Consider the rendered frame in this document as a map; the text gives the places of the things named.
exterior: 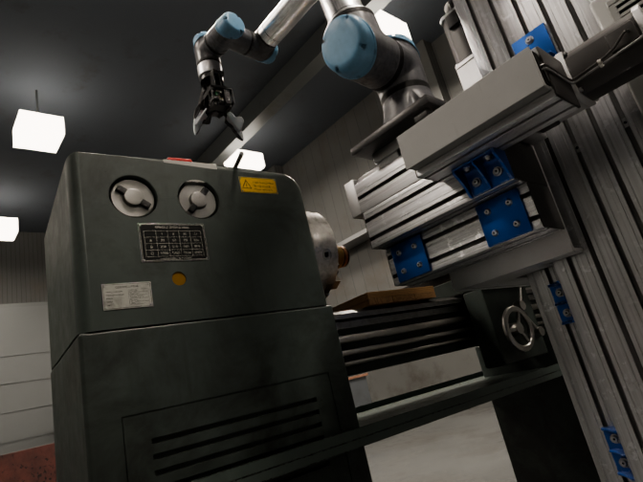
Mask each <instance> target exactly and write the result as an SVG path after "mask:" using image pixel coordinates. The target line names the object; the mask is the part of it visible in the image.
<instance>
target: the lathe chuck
mask: <svg viewBox="0 0 643 482"><path fill-rule="evenodd" d="M306 216H307V220H308V225H309V229H310V233H311V237H312V241H313V246H314V250H315V254H316V258H317V262H318V266H319V271H320V275H321V283H322V286H323V290H325V288H326V286H328V285H329V284H330V285H331V286H334V284H335V281H336V277H337V272H338V248H337V243H336V239H335V236H334V233H333V231H332V229H331V228H330V226H329V224H328V223H327V221H326V220H325V219H324V218H323V217H322V216H321V215H320V214H318V213H316V212H314V213H313V212H310V211H306ZM325 249H327V250H330V253H331V256H330V258H329V259H328V260H325V259H324V258H323V257H322V252H323V250H325Z"/></svg>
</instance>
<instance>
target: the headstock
mask: <svg viewBox="0 0 643 482"><path fill-rule="evenodd" d="M216 167H217V169H211V168H204V167H198V166H190V165H183V164H170V163H164V161H163V160H158V159H148V158H137V157H126V156H116V155H105V154H96V153H85V152H74V153H72V154H70V155H69V156H68V157H67V159H66V161H65V164H64V166H63V170H62V174H61V177H60V181H59V185H58V188H57V192H56V196H55V201H54V205H53V209H52V212H51V216H50V220H49V223H48V227H47V230H46V234H45V238H44V245H45V262H46V279H47V298H48V315H49V332H50V349H51V367H52V370H54V368H55V367H56V365H57V364H58V363H59V361H60V360H61V359H62V357H63V356H64V355H65V353H66V352H67V350H68V349H69V348H70V346H71V345H72V344H73V342H74V341H75V340H76V338H77V337H78V336H79V335H80V334H84V333H93V332H100V331H109V330H118V329H126V328H134V327H143V326H151V325H159V324H168V323H176V322H185V321H193V320H201V319H210V318H225V317H234V316H243V315H250V314H259V313H268V312H276V311H284V310H293V309H301V308H310V307H318V306H326V305H327V304H326V299H325V295H324V290H323V286H322V279H321V275H320V271H319V266H318V262H317V258H316V254H315V250H314V246H313V241H312V237H311V233H310V229H309V225H308V220H307V216H306V212H305V207H304V203H303V200H302V195H301V191H300V188H299V186H298V184H297V183H296V182H295V181H294V180H293V179H292V178H291V177H289V176H287V175H285V174H280V173H274V172H267V171H260V170H253V169H246V168H237V167H229V166H222V165H217V166H216ZM189 180H200V181H203V182H205V183H206V184H205V185H204V186H201V185H196V184H189V185H186V186H184V184H185V182H186V181H189Z"/></svg>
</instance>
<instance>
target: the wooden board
mask: <svg viewBox="0 0 643 482"><path fill-rule="evenodd" d="M434 297H436V295H435V292H434V288H433V286H427V287H417V288H408V289H398V290H388V291H379V292H369V293H365V294H363V295H360V296H357V297H355V298H352V299H350V300H348V301H347V302H344V303H342V304H340V305H338V306H335V307H333V308H332V310H333V312H340V311H347V310H355V309H363V308H369V307H377V306H385V305H392V304H400V303H408V302H415V301H423V300H429V299H432V298H434Z"/></svg>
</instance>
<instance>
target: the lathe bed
mask: <svg viewBox="0 0 643 482"><path fill-rule="evenodd" d="M525 290H526V292H527V294H528V297H529V300H530V303H531V306H532V308H533V311H534V314H535V317H536V320H537V322H538V324H539V326H542V328H543V329H544V330H546V329H545V326H544V323H543V319H542V316H541V313H540V310H539V308H538V305H537V302H536V299H535V297H534V295H533V292H532V289H531V287H529V288H525ZM333 314H334V318H335V322H336V326H337V330H338V335H339V339H340V343H341V347H342V351H343V355H344V363H345V367H346V371H347V376H353V375H357V374H361V373H366V372H369V371H373V370H377V369H382V368H386V367H390V366H394V365H398V364H402V363H406V362H414V361H418V360H422V359H426V358H430V357H434V356H439V355H443V354H447V353H451V352H455V351H459V350H463V349H468V348H472V347H476V346H478V343H477V337H476V334H475V331H474V328H473V325H472V322H471V319H470V316H469V313H468V310H467V307H466V304H465V300H464V297H463V296H454V297H446V298H439V299H431V300H423V301H415V302H408V303H400V304H392V305H385V306H377V307H369V308H363V309H355V310H347V311H340V312H333Z"/></svg>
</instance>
